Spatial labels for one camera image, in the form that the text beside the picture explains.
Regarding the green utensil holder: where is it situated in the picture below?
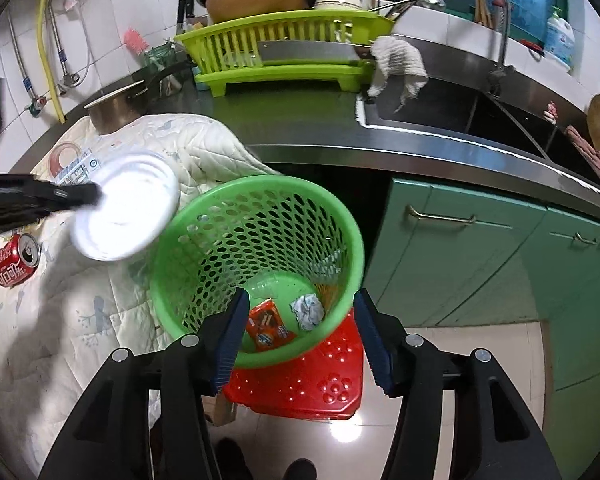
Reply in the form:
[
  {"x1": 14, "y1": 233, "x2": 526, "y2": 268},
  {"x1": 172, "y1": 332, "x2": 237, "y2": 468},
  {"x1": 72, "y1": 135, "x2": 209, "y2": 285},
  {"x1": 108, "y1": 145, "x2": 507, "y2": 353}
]
[{"x1": 143, "y1": 41, "x2": 194, "y2": 75}]

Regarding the red soda can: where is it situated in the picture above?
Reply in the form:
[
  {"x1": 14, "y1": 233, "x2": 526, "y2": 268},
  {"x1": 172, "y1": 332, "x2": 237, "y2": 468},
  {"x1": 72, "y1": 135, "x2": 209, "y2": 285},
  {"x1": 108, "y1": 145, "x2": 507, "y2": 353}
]
[{"x1": 0, "y1": 233, "x2": 42, "y2": 289}]

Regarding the person's black shoe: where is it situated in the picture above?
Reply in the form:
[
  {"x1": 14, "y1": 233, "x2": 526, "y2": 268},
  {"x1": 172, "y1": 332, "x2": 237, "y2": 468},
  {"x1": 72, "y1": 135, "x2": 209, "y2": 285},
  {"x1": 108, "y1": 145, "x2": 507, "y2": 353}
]
[
  {"x1": 214, "y1": 437, "x2": 254, "y2": 480},
  {"x1": 282, "y1": 457, "x2": 319, "y2": 480}
]

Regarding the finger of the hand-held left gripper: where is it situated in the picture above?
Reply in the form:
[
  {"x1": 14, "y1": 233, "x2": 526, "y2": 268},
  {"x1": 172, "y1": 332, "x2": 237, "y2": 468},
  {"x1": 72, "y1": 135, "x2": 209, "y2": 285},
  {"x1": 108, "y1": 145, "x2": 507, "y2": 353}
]
[
  {"x1": 0, "y1": 174, "x2": 102, "y2": 209},
  {"x1": 0, "y1": 204, "x2": 56, "y2": 235}
]

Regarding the dish soap bottle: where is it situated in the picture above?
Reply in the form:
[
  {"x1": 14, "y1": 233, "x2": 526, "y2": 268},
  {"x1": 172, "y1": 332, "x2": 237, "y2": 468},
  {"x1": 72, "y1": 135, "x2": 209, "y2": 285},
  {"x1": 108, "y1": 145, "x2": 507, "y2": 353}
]
[{"x1": 544, "y1": 6, "x2": 576, "y2": 72}]

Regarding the steel sink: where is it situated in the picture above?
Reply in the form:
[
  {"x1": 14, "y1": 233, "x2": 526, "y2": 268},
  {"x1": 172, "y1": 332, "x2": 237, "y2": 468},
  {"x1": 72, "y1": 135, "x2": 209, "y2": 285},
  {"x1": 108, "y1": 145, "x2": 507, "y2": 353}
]
[{"x1": 354, "y1": 79, "x2": 600, "y2": 188}]

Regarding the braided steel hose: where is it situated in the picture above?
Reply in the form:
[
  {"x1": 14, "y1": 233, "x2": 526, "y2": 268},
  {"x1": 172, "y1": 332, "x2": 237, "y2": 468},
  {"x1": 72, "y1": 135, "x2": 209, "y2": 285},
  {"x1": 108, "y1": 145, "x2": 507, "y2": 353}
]
[
  {"x1": 47, "y1": 0, "x2": 92, "y2": 87},
  {"x1": 7, "y1": 10, "x2": 37, "y2": 107}
]

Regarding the paper ball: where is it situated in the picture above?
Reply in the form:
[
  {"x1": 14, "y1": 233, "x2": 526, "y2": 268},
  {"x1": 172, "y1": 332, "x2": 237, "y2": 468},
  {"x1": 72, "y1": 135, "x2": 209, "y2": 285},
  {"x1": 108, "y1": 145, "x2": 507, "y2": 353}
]
[{"x1": 289, "y1": 293, "x2": 326, "y2": 332}]

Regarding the pink brush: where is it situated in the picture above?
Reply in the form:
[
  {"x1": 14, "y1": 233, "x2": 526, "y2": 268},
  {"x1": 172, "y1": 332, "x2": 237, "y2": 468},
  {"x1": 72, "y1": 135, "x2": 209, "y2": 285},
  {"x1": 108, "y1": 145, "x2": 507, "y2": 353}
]
[{"x1": 123, "y1": 27, "x2": 151, "y2": 56}]

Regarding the red plastic basket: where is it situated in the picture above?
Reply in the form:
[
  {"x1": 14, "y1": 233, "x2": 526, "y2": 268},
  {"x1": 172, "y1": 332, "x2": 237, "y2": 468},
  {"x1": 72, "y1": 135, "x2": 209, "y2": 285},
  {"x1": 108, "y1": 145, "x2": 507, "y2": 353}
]
[{"x1": 222, "y1": 306, "x2": 367, "y2": 422}]

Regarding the green plastic mesh basket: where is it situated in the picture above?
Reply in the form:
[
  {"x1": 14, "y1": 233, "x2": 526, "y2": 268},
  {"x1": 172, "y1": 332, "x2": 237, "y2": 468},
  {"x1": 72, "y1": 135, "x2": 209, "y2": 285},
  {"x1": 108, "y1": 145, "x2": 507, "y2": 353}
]
[{"x1": 149, "y1": 175, "x2": 366, "y2": 368}]

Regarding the green dish rack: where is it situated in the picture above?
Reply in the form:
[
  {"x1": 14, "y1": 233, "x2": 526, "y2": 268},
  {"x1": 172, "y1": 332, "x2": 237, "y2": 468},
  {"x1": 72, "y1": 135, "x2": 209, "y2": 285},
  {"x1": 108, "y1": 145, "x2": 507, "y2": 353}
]
[{"x1": 174, "y1": 9, "x2": 397, "y2": 74}]

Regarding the steel cleaver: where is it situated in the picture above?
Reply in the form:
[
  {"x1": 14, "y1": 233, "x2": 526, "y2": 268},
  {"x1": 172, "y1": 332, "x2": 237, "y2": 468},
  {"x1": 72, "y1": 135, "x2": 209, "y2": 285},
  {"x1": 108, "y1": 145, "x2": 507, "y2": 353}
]
[{"x1": 256, "y1": 40, "x2": 374, "y2": 64}]

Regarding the brown cardboard piece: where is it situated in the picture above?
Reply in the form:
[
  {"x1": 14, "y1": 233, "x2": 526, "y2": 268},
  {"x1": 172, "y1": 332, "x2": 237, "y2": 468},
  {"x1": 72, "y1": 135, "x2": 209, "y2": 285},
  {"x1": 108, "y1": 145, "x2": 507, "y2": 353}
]
[{"x1": 202, "y1": 394, "x2": 239, "y2": 427}]

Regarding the steel saucepan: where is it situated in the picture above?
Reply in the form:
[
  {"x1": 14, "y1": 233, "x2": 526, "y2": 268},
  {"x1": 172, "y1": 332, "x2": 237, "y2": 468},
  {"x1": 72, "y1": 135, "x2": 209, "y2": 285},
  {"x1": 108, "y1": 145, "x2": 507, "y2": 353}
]
[{"x1": 83, "y1": 61, "x2": 195, "y2": 136}]

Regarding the pink cloth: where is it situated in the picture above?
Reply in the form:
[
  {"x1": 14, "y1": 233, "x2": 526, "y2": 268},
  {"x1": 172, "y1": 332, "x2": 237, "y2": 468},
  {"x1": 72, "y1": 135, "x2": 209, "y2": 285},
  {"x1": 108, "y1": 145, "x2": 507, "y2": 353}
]
[{"x1": 564, "y1": 124, "x2": 600, "y2": 174}]

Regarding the steel faucet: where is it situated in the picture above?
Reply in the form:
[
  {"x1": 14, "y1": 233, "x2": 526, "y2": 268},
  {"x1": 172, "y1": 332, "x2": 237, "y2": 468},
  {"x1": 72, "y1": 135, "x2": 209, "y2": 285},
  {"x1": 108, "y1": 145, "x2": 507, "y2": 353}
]
[{"x1": 477, "y1": 0, "x2": 517, "y2": 97}]

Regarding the white dish cloth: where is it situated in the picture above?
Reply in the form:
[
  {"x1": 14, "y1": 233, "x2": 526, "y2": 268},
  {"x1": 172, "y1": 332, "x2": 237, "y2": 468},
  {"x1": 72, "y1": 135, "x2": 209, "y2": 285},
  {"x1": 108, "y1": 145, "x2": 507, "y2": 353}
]
[{"x1": 367, "y1": 36, "x2": 430, "y2": 114}]

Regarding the green drip tray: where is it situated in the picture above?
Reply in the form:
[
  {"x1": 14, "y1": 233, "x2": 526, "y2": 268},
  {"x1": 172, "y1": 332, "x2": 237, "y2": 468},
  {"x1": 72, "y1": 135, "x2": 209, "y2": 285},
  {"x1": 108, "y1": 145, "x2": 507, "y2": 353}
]
[{"x1": 194, "y1": 59, "x2": 377, "y2": 97}]

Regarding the white quilted blanket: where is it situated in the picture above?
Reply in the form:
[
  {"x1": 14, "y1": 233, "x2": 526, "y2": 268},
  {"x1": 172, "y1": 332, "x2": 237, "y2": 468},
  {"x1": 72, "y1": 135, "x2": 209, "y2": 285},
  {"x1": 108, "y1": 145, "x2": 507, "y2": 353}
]
[{"x1": 0, "y1": 112, "x2": 284, "y2": 467}]

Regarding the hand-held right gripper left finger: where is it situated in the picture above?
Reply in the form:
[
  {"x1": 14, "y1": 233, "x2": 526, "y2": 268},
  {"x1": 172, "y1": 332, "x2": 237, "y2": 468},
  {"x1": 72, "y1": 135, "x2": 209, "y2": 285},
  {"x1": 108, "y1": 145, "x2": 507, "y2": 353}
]
[{"x1": 37, "y1": 289, "x2": 253, "y2": 480}]

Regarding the brown bowl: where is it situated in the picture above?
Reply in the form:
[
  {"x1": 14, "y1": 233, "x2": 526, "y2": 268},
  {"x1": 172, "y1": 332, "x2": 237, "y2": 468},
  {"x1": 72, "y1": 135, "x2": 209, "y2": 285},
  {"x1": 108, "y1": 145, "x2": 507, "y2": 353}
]
[{"x1": 205, "y1": 0, "x2": 317, "y2": 25}]

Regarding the steel ladle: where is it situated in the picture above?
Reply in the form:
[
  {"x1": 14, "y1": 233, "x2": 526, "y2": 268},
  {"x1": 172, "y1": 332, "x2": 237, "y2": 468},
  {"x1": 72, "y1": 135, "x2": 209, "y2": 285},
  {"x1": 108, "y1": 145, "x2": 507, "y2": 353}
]
[{"x1": 377, "y1": 0, "x2": 459, "y2": 19}]

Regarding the black handled knife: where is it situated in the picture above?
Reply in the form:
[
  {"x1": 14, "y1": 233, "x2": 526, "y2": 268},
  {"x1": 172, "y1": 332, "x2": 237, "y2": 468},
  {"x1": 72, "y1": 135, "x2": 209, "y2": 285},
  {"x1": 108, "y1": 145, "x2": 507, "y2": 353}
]
[{"x1": 176, "y1": 0, "x2": 196, "y2": 37}]

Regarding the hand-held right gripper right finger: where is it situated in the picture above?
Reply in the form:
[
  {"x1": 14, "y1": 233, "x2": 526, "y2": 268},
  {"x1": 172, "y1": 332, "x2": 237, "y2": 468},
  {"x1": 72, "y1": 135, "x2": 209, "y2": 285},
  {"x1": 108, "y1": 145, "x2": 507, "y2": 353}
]
[{"x1": 353, "y1": 288, "x2": 564, "y2": 480}]

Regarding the orange snack packet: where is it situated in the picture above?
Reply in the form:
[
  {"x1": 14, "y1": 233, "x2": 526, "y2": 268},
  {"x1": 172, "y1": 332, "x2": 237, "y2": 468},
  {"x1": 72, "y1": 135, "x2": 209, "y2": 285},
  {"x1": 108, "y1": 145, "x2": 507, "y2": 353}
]
[{"x1": 245, "y1": 298, "x2": 297, "y2": 354}]

